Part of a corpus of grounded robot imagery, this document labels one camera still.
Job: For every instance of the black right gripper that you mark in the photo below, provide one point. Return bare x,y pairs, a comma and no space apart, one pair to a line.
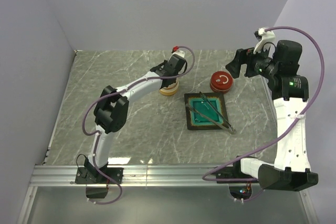
234,66

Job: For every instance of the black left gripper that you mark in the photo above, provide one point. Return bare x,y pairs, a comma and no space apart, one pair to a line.
166,62

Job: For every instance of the dark red round lid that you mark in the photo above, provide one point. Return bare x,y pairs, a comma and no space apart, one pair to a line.
221,80

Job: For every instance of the cream round lid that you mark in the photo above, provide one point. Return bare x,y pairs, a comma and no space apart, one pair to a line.
173,86

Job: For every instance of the cream round container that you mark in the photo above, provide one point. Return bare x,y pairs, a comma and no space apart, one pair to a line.
168,92

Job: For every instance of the dark red steel-lined container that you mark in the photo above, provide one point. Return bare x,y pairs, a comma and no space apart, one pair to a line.
214,89

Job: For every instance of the metal food tongs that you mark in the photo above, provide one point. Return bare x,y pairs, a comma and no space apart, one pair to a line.
210,113

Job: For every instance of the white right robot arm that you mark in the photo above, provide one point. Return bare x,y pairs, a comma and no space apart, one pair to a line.
291,170

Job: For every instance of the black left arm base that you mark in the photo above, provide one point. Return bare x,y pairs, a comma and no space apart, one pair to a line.
87,174

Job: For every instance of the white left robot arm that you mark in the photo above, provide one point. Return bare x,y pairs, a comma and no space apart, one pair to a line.
111,113

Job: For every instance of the square teal ceramic plate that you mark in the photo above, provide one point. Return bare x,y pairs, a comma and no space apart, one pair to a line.
207,111

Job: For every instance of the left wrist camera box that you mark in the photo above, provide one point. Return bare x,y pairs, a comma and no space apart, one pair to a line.
177,51

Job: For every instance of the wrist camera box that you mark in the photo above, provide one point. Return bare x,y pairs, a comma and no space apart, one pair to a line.
263,36
177,51

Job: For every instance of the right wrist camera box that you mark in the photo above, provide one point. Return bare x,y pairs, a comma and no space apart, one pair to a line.
263,36

